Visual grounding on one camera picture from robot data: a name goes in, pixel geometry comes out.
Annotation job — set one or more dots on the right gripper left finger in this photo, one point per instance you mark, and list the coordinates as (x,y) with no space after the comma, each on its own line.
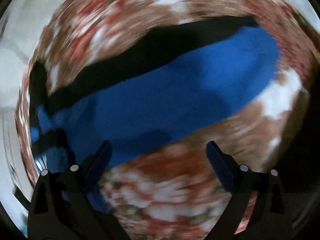
(60,208)

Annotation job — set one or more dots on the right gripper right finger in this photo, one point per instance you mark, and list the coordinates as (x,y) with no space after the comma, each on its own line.
(257,209)

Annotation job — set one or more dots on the blue and black sweater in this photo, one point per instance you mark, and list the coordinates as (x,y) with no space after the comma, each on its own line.
(174,81)

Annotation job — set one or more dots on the floral brown white blanket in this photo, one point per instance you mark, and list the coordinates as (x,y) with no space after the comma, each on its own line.
(278,130)

